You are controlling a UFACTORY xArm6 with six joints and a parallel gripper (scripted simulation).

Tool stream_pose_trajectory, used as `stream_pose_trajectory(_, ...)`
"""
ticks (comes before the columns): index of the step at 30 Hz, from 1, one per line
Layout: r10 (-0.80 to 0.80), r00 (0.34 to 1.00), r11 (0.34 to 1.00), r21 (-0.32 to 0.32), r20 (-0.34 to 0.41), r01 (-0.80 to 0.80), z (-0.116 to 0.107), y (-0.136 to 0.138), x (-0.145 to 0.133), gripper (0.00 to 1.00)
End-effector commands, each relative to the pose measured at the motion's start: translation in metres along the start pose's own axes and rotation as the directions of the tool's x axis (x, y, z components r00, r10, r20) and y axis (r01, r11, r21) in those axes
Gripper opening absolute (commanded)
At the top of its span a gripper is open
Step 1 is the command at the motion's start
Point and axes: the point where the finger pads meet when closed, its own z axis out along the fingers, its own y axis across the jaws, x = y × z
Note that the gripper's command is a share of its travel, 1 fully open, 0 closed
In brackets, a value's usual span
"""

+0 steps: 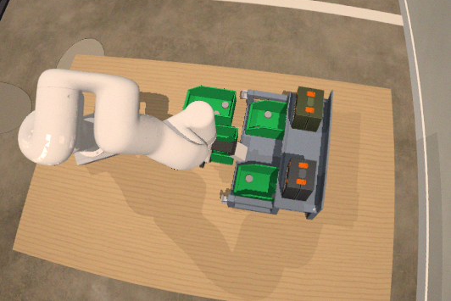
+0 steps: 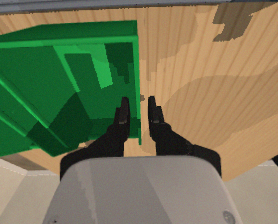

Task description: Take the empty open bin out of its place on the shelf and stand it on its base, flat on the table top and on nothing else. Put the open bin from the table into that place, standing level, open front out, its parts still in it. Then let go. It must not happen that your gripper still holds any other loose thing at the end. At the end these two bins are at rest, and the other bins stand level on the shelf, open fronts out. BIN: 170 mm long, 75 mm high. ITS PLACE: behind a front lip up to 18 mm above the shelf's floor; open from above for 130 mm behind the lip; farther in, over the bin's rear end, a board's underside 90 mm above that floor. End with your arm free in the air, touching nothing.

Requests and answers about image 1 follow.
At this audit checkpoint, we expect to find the dark grey case with orange latches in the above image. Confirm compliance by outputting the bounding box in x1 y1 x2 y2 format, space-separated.
282 157 317 201

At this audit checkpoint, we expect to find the green bin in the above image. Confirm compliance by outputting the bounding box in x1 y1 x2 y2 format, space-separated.
183 86 237 127
210 125 238 165
233 164 279 202
246 100 288 140

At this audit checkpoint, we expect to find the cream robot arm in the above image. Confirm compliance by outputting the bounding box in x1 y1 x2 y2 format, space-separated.
18 69 248 170

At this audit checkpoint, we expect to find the grey metal shelf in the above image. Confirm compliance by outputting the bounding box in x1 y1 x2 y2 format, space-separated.
221 89 333 220

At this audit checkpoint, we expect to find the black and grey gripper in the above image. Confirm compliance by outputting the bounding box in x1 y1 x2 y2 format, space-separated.
199 142 214 168

